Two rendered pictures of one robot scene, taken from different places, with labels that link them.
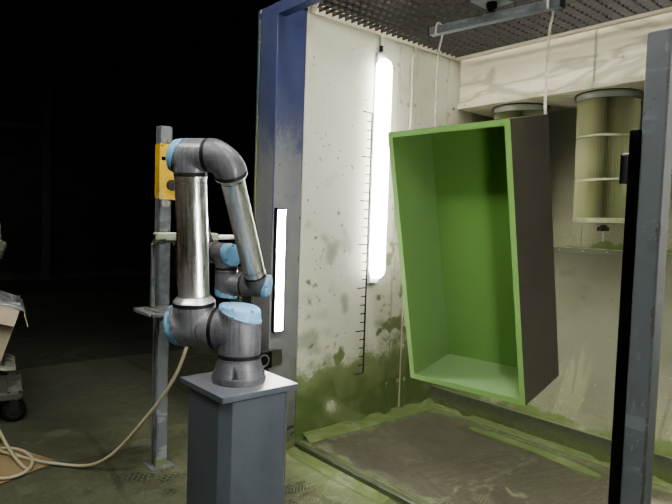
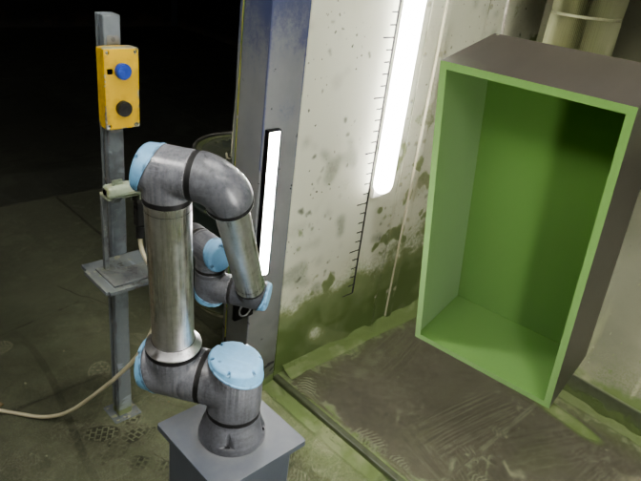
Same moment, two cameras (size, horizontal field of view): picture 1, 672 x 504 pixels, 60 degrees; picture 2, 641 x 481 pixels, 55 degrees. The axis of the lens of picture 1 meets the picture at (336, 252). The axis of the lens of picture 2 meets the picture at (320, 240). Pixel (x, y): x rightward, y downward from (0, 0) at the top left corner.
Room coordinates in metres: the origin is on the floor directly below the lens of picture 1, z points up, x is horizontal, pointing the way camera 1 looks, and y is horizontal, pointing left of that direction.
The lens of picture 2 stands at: (0.72, 0.29, 1.95)
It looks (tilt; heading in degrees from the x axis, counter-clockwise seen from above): 27 degrees down; 354
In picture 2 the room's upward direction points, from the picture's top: 8 degrees clockwise
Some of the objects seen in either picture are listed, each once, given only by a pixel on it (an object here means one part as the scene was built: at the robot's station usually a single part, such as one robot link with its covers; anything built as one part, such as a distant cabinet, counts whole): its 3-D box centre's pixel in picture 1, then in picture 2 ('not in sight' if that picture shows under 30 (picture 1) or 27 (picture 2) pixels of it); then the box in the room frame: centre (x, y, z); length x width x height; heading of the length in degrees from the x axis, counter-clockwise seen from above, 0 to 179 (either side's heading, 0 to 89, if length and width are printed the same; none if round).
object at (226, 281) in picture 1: (228, 282); (213, 283); (2.33, 0.43, 0.96); 0.12 x 0.09 x 0.12; 76
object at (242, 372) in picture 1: (239, 366); (233, 419); (2.04, 0.33, 0.69); 0.19 x 0.19 x 0.10
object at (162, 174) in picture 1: (168, 172); (118, 87); (2.73, 0.80, 1.42); 0.12 x 0.06 x 0.26; 131
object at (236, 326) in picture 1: (237, 328); (232, 380); (2.04, 0.34, 0.83); 0.17 x 0.15 x 0.18; 76
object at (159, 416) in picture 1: (161, 298); (115, 243); (2.78, 0.83, 0.82); 0.06 x 0.06 x 1.64; 41
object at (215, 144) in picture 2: not in sight; (247, 152); (3.82, 0.41, 0.86); 0.54 x 0.54 x 0.01
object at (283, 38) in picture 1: (276, 233); (263, 153); (3.03, 0.31, 1.14); 0.18 x 0.18 x 2.29; 41
